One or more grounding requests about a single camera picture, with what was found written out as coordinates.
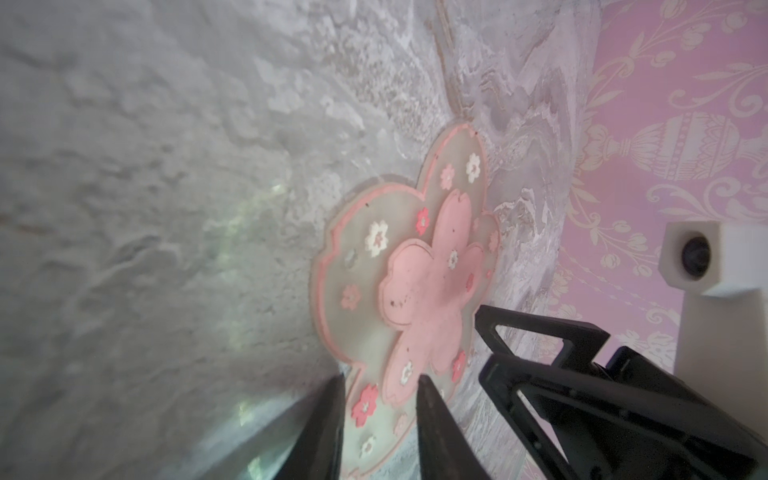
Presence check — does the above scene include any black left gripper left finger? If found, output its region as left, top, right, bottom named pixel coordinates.
left=275, top=374, right=346, bottom=480

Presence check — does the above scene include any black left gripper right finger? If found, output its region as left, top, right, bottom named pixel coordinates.
left=416, top=375, right=490, bottom=480

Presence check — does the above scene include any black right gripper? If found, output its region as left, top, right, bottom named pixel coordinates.
left=475, top=305, right=767, bottom=479

